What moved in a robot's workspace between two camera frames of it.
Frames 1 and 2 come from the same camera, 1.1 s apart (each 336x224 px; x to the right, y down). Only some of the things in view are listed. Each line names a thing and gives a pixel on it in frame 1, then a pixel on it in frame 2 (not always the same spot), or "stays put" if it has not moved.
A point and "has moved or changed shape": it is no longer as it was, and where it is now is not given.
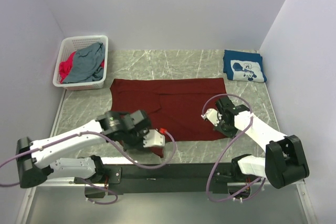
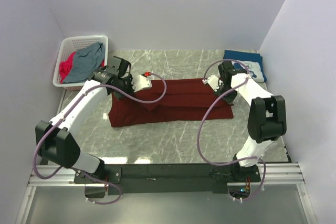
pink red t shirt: (64, 66) stays put
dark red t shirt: (175, 106) has moved or changed shape
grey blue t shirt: (86, 64) stays put
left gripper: (135, 140) to (123, 86)
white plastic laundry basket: (69, 44) stays put
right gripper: (225, 127) to (226, 91)
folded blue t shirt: (243, 66) stays put
